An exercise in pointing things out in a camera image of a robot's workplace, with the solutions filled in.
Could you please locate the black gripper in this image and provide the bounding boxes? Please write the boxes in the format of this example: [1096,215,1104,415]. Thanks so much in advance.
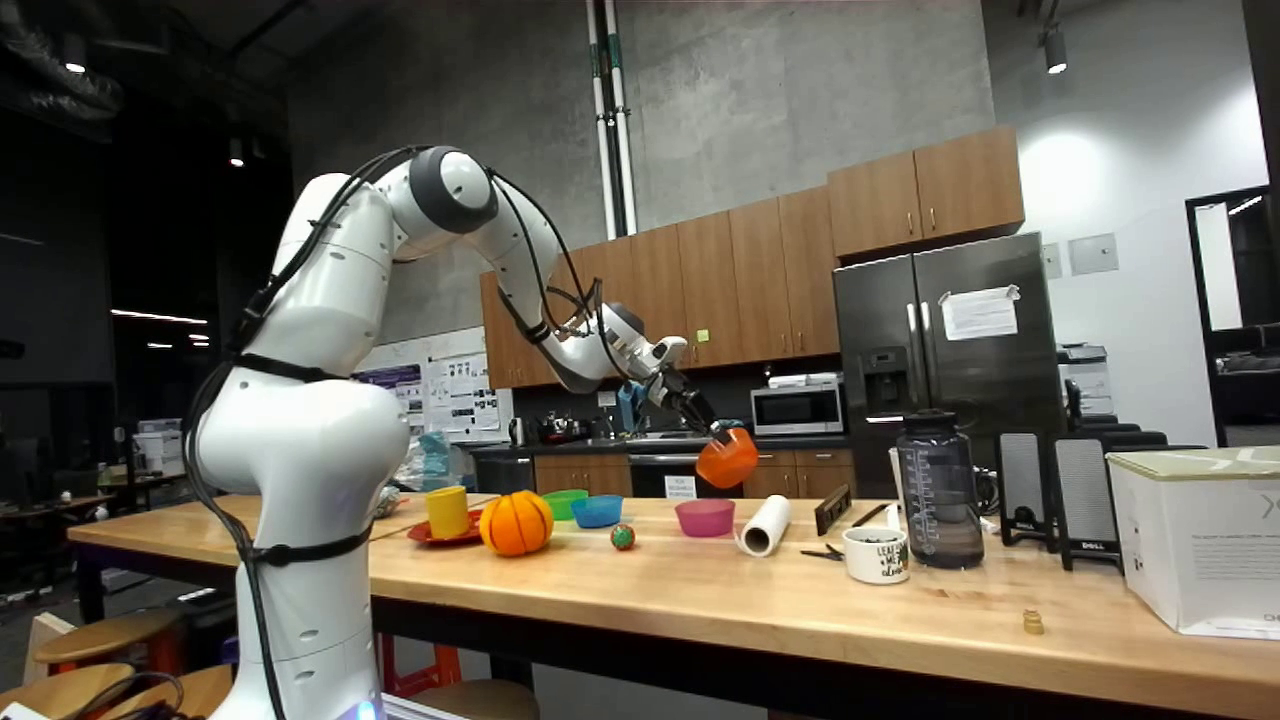
[646,355,711,432]

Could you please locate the orange plastic bowl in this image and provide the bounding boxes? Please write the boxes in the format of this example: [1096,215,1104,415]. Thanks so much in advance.
[698,425,759,489]

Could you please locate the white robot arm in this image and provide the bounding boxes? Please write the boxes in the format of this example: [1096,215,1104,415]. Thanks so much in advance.
[190,143,683,720]

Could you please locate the purple plastic bowl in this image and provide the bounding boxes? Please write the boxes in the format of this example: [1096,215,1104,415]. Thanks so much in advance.
[675,498,738,534]

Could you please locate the blue plastic bowl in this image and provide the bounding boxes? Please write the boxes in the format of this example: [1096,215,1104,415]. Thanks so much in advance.
[573,496,624,529]

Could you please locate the green plastic bowl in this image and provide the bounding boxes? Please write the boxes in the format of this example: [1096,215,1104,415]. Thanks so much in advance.
[545,489,589,519]

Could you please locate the silver microwave oven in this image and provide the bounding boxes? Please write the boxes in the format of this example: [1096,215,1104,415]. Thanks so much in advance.
[747,374,844,435]

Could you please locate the upper wooden cabinets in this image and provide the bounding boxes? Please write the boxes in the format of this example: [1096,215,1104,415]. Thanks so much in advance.
[477,122,1028,391]

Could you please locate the small red green ball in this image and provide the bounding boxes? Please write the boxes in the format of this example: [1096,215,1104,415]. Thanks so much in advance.
[607,524,638,550]

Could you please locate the white paper towel roll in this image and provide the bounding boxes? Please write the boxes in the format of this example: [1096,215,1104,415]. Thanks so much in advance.
[740,496,794,559]

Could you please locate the orange toy pumpkin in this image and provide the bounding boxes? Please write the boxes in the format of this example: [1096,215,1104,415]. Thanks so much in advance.
[480,490,551,559]

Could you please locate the red plate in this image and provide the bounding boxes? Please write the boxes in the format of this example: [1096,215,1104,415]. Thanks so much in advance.
[407,510,480,546]

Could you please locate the yellow mug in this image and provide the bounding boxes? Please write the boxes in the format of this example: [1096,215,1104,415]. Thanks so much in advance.
[423,483,468,534]

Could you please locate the white tape roll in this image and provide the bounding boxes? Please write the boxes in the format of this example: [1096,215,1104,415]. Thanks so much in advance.
[844,529,907,589]

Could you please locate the dark glass jar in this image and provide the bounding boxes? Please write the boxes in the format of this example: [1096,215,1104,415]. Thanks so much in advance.
[898,408,983,568]

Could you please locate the stainless steel refrigerator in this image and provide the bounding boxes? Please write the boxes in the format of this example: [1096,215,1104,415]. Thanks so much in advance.
[834,233,1060,496]

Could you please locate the white cardboard box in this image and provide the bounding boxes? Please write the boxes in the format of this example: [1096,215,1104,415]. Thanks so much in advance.
[1109,444,1280,638]

